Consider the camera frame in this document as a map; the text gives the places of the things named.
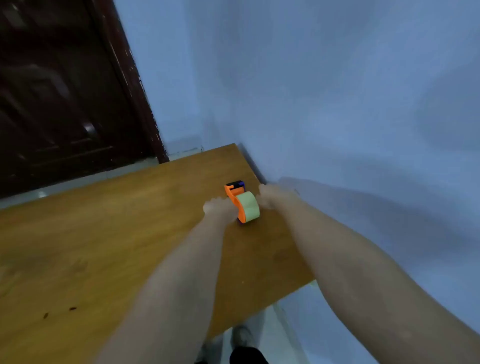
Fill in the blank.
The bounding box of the person's right hand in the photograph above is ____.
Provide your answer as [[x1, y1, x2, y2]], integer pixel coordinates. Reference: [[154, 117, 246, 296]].
[[257, 182, 301, 211]]

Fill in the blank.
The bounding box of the person's left hand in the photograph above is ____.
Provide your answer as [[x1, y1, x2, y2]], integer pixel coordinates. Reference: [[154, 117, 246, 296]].
[[202, 196, 239, 226]]

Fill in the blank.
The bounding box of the orange and blue tape dispenser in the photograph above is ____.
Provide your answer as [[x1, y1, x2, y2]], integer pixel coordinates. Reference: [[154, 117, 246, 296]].
[[224, 180, 261, 225]]

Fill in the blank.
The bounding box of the clear tape roll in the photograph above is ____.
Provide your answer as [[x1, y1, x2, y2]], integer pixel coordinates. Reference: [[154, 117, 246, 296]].
[[234, 191, 261, 222]]

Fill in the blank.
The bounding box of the person's right forearm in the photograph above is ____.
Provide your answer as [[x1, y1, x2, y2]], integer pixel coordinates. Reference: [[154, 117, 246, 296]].
[[275, 196, 480, 364]]

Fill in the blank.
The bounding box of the person's left forearm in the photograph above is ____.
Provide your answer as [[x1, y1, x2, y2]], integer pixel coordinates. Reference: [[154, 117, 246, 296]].
[[93, 215, 241, 364]]

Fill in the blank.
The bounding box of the person's right shoe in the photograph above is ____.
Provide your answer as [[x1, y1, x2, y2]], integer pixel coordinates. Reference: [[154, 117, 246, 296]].
[[230, 324, 258, 350]]

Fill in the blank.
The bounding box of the person's shoe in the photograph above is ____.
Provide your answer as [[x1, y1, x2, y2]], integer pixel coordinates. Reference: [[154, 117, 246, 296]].
[[194, 334, 226, 364], [230, 324, 258, 350]]

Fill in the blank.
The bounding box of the person's left shoe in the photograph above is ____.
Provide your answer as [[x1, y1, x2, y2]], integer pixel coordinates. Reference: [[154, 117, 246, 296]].
[[194, 334, 226, 364]]

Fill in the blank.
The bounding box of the dark brown wooden door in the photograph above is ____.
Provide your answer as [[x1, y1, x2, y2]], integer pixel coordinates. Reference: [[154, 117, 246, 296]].
[[0, 0, 170, 200]]

